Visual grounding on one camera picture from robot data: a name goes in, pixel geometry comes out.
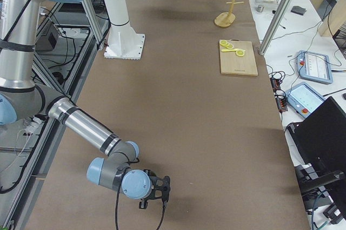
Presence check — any black usb hub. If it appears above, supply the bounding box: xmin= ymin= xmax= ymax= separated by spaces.
xmin=270 ymin=77 xmax=288 ymax=113

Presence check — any wooden cup storage rack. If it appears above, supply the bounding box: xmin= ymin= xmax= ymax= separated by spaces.
xmin=214 ymin=0 xmax=244 ymax=28

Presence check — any aluminium frame post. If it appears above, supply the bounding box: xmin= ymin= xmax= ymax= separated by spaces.
xmin=258 ymin=0 xmax=292 ymax=56

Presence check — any small metal cup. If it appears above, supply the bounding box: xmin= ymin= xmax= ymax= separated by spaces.
xmin=256 ymin=5 xmax=264 ymax=13

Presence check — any lemon slice by knife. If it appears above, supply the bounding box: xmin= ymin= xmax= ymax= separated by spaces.
xmin=236 ymin=49 xmax=245 ymax=57

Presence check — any near teach pendant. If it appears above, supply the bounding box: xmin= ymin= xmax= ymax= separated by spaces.
xmin=285 ymin=82 xmax=325 ymax=118

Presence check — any far teach pendant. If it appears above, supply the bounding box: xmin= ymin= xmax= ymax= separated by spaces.
xmin=296 ymin=50 xmax=333 ymax=84

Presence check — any middle lemon slice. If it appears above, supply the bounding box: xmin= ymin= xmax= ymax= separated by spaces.
xmin=227 ymin=43 xmax=234 ymax=49

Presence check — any white power strip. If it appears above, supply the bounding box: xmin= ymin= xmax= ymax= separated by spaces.
xmin=25 ymin=117 xmax=43 ymax=134

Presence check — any black monitor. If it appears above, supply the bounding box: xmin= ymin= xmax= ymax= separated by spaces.
xmin=286 ymin=96 xmax=346 ymax=214

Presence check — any teach pendant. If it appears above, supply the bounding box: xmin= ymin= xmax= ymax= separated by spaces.
xmin=285 ymin=82 xmax=325 ymax=118
xmin=296 ymin=50 xmax=333 ymax=84

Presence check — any black pad on table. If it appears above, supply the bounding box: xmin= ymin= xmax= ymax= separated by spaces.
xmin=290 ymin=5 xmax=307 ymax=16

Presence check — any yellow plastic knife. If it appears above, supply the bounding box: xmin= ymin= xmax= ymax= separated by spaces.
xmin=221 ymin=49 xmax=239 ymax=52

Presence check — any lemon slice stack end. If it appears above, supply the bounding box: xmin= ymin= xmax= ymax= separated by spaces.
xmin=219 ymin=40 xmax=229 ymax=47

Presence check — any grey control box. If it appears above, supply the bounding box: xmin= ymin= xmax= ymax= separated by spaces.
xmin=35 ymin=26 xmax=59 ymax=52

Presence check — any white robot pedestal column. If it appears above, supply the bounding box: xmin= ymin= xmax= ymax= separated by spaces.
xmin=104 ymin=0 xmax=145 ymax=60

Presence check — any wooden cutting board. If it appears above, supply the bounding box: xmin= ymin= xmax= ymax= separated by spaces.
xmin=219 ymin=39 xmax=258 ymax=76

